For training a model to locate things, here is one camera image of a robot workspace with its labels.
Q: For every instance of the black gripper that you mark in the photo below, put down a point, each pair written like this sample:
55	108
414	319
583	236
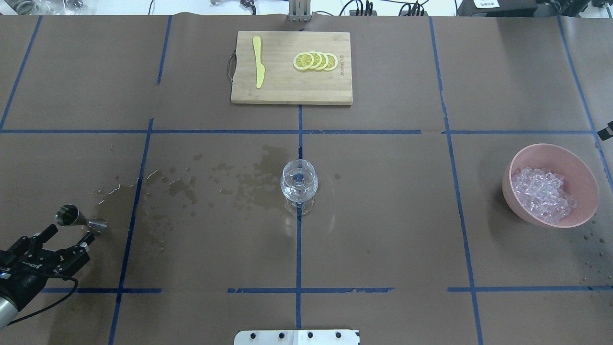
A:
19	282

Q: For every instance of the steel double jigger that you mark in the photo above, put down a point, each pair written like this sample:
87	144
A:
70	215

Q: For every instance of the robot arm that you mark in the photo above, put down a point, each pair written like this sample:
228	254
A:
14	301

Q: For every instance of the clear wine glass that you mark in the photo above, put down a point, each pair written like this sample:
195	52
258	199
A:
299	184

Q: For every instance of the clear ice cubes pile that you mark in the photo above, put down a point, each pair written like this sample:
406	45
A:
542	192

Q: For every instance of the yellow plastic knife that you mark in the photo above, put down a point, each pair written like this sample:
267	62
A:
260	68

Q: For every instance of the bamboo cutting board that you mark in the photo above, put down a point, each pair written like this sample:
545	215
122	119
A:
283	84

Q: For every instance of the lemon slice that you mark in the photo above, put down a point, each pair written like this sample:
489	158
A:
316	60
303	61
323	61
332	62

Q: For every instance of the pink bowl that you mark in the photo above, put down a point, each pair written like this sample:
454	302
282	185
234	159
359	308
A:
579	181

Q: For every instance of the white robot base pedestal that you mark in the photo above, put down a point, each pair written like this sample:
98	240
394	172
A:
298	337

